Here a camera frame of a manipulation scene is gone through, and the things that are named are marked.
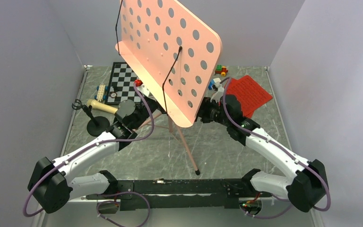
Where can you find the red sheet music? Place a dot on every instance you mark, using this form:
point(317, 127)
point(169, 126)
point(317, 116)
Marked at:
point(248, 92)
point(248, 111)

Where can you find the black white chessboard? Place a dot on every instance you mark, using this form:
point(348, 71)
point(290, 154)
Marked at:
point(122, 76)

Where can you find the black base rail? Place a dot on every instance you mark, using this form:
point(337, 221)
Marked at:
point(230, 193)

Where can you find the gold microphone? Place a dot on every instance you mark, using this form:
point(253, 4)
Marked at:
point(94, 104)

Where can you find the pink music stand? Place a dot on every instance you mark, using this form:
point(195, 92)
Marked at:
point(173, 53)

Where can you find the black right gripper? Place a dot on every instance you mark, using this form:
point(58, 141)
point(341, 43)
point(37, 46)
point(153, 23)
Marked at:
point(205, 105)

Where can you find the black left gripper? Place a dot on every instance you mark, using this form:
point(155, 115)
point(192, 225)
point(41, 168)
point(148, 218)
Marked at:
point(159, 106)

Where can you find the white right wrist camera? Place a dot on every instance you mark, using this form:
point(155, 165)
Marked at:
point(218, 92)

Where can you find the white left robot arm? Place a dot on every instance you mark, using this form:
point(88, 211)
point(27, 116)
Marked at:
point(54, 182)

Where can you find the blue toy block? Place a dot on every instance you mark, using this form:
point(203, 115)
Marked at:
point(212, 84)

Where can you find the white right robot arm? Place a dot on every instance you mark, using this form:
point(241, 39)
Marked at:
point(304, 183)

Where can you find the black microphone stand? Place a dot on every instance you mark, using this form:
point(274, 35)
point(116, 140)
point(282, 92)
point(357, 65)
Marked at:
point(96, 125)

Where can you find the white blue toy brick car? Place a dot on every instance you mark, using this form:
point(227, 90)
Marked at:
point(102, 93)

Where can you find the orange yellow toy piece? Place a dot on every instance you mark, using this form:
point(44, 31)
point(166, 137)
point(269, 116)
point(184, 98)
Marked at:
point(221, 70)

